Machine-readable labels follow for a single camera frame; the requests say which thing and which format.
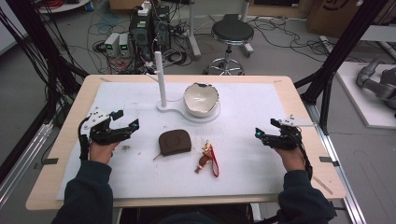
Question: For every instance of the aluminium rail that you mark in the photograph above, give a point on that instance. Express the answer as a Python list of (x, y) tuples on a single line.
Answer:
[(21, 161), (339, 168)]

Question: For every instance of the brown pouch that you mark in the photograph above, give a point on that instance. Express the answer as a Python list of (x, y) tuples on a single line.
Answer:
[(175, 142)]

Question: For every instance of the person's right hand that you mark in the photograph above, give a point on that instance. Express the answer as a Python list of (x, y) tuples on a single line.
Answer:
[(292, 159)]

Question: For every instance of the white stand with pole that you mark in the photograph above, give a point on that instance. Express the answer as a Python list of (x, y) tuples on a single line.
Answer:
[(161, 84)]

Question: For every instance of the cardboard box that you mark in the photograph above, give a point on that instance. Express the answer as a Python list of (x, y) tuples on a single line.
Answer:
[(333, 18)]

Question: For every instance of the black frame strut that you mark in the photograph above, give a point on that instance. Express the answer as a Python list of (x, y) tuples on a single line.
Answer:
[(40, 46), (339, 56)]

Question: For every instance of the white eggshell-shaped bowl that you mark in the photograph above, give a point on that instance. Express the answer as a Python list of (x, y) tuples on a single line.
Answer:
[(200, 99)]

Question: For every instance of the person's left hand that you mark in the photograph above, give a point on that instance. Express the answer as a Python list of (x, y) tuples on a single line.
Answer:
[(101, 153)]

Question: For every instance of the grey bench power supply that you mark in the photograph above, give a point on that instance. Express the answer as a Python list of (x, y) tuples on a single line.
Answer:
[(124, 44), (112, 43)]

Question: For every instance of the black computer tower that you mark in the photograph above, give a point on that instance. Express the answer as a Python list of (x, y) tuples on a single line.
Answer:
[(162, 28), (141, 34)]

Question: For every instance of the white metal stand leg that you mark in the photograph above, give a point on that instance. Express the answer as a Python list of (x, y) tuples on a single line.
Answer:
[(193, 34)]

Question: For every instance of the black tape piece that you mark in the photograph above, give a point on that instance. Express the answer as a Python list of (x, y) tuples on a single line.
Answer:
[(328, 160), (49, 161)]

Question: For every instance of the black round stool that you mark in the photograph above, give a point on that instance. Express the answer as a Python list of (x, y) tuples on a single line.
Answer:
[(232, 32)]

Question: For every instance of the white table mat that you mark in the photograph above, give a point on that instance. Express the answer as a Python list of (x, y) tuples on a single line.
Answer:
[(243, 149)]

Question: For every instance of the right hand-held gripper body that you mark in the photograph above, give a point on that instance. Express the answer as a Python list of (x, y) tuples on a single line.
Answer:
[(286, 140)]

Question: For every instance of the white floor platform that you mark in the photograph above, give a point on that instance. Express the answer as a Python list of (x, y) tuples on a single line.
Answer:
[(364, 109)]

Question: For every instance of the white power strip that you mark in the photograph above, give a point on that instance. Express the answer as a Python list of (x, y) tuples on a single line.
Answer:
[(144, 8)]

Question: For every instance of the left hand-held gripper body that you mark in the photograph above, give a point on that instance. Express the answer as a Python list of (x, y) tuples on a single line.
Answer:
[(102, 133)]

